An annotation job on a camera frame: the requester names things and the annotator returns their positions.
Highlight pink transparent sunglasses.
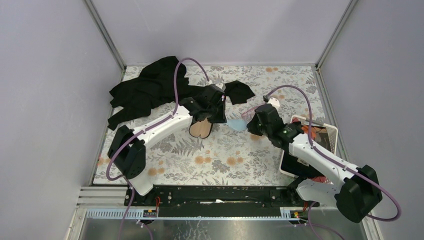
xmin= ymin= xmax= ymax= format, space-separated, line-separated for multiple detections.
xmin=241 ymin=107 xmax=256 ymax=122

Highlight black glasses case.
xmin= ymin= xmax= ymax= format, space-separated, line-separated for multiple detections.
xmin=189 ymin=119 xmax=213 ymax=139

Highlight light blue cleaning cloth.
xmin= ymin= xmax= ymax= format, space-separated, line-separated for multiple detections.
xmin=226 ymin=119 xmax=247 ymax=132

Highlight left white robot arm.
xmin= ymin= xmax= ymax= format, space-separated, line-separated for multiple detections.
xmin=107 ymin=83 xmax=227 ymax=206

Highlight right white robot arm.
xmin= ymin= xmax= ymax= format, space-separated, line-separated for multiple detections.
xmin=247 ymin=103 xmax=383 ymax=223

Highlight floral patterned table mat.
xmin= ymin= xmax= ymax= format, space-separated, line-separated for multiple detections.
xmin=92 ymin=64 xmax=345 ymax=187

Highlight white plastic basket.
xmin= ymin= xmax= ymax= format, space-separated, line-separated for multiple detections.
xmin=279 ymin=114 xmax=339 ymax=181

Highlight black cloth garment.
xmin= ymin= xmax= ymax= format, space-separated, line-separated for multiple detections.
xmin=107 ymin=56 xmax=255 ymax=130

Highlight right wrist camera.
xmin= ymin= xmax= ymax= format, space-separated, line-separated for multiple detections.
xmin=263 ymin=95 xmax=280 ymax=109

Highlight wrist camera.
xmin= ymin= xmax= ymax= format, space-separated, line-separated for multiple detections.
xmin=263 ymin=95 xmax=280 ymax=109
xmin=215 ymin=83 xmax=226 ymax=94

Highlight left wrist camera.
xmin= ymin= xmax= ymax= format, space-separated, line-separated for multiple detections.
xmin=215 ymin=83 xmax=226 ymax=94

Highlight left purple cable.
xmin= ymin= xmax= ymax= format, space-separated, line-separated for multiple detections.
xmin=105 ymin=57 xmax=211 ymax=181

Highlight purple cable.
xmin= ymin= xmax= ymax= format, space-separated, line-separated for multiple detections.
xmin=105 ymin=57 xmax=211 ymax=181
xmin=263 ymin=84 xmax=402 ymax=222

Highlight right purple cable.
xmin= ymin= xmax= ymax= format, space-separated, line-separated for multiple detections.
xmin=263 ymin=84 xmax=402 ymax=222

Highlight grey slotted cable duct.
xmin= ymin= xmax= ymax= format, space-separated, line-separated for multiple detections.
xmin=85 ymin=208 xmax=301 ymax=221

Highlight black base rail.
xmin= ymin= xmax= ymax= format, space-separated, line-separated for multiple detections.
xmin=124 ymin=185 xmax=311 ymax=216

